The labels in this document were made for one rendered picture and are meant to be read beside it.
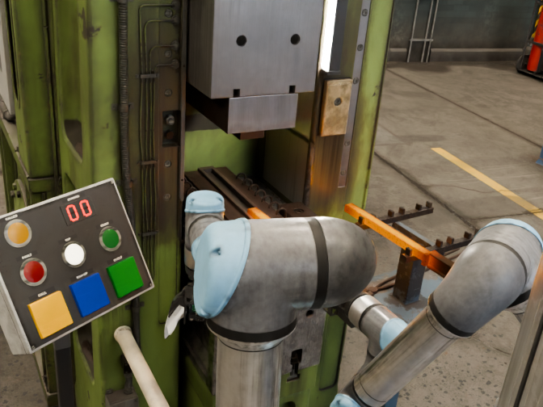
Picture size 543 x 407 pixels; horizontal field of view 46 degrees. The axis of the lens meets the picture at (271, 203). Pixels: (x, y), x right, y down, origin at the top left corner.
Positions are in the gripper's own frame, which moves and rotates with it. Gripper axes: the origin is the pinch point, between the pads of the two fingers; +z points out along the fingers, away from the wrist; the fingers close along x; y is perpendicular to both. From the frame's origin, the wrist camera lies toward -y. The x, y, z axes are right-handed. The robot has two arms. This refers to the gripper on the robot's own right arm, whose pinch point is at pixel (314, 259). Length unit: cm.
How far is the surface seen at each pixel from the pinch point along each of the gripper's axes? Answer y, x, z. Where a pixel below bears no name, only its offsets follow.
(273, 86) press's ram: -37.1, 0.6, 26.1
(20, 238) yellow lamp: -14, -65, 10
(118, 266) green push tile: -2.1, -45.4, 11.8
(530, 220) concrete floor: 103, 269, 143
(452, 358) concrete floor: 103, 114, 51
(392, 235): 6.3, 34.9, 12.7
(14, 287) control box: -7, -68, 5
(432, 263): 8.2, 37.2, -2.7
